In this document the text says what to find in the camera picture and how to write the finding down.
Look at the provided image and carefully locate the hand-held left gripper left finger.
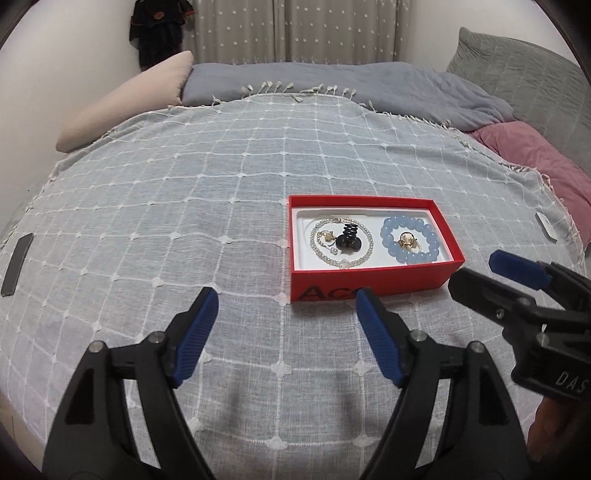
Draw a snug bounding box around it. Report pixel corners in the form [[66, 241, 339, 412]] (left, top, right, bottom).
[[44, 286, 220, 480]]

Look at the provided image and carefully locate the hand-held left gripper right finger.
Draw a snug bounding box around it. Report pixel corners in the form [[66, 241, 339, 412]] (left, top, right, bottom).
[[355, 287, 529, 480]]

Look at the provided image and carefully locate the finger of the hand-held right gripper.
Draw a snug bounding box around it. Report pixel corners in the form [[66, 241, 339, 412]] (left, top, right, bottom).
[[489, 249, 591, 319], [448, 268, 591, 342]]

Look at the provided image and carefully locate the red jewelry box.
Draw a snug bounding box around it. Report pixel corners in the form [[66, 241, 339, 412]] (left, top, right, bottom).
[[288, 194, 465, 304]]

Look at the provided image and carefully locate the black hair claw clip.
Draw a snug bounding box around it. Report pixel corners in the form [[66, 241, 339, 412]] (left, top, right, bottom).
[[335, 223, 363, 254]]

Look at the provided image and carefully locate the person's right hand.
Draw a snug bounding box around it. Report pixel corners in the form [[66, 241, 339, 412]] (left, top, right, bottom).
[[536, 396, 591, 462]]

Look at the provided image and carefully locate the small white tag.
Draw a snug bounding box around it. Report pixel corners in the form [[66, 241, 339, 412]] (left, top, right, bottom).
[[536, 212, 558, 241]]

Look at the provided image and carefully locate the pink pillow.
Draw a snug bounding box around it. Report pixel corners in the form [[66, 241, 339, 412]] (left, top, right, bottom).
[[466, 121, 591, 252]]

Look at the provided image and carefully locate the white checked fringed blanket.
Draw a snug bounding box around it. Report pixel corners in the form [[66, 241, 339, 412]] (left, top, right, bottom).
[[0, 90, 583, 480]]

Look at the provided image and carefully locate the dark phone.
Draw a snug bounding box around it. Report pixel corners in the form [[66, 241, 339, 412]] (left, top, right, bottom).
[[0, 232, 35, 297]]

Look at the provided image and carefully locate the grey quilted pillow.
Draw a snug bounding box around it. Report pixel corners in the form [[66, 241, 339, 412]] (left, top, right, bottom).
[[445, 27, 591, 160]]

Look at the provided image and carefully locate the beige pillow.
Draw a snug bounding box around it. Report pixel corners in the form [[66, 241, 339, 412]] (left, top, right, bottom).
[[55, 50, 195, 153]]

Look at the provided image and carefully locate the grey duvet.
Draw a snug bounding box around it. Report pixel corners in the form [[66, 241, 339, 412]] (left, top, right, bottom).
[[180, 60, 515, 137]]

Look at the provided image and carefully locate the dark hanging garment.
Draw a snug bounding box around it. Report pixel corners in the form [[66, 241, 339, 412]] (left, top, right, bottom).
[[129, 0, 195, 72]]

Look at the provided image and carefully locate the star print curtain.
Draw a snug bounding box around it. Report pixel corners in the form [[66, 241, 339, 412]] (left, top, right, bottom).
[[191, 0, 416, 65]]

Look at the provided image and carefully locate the pearl bead bracelet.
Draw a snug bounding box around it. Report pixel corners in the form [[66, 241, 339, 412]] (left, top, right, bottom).
[[310, 217, 374, 271]]

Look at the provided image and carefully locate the blue bead bracelet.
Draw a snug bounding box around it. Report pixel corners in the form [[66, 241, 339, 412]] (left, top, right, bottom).
[[380, 216, 440, 265]]

